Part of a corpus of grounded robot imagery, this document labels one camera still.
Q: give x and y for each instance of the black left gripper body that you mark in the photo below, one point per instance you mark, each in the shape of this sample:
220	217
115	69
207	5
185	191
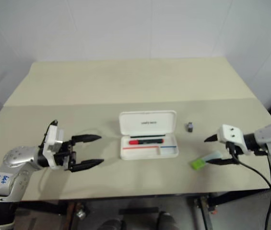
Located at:
65	151

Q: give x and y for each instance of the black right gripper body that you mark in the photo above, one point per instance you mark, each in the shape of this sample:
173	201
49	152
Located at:
236	149

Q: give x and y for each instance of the black table crossbar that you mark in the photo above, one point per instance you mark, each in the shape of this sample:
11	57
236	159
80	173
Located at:
39	207

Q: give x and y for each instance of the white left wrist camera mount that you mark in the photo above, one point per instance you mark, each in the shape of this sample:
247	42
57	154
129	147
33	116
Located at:
52	141

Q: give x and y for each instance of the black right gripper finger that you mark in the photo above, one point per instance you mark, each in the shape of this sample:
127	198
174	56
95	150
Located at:
213	138
224	161

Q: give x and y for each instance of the red capped black marker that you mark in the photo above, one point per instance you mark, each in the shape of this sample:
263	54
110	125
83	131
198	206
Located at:
147	141

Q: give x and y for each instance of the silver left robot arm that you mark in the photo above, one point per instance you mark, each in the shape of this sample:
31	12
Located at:
17	163

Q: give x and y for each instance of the white hinged pencil case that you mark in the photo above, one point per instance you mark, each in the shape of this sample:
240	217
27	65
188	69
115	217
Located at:
147	136

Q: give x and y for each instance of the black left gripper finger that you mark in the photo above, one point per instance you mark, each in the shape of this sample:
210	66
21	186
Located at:
87	138
89	164

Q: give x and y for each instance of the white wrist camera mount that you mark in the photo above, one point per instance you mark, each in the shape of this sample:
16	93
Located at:
52	141
231	136

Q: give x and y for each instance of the small dark grey block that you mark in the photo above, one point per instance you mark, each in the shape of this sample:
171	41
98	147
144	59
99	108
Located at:
189	127

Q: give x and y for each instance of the metal table leg frame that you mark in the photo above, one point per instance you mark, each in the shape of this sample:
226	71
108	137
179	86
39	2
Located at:
204	210

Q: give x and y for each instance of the dark rounded shape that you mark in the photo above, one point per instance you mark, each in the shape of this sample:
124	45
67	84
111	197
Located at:
170	221
112	225

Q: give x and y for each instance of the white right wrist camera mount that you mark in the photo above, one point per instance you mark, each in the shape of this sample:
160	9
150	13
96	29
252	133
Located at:
231	136

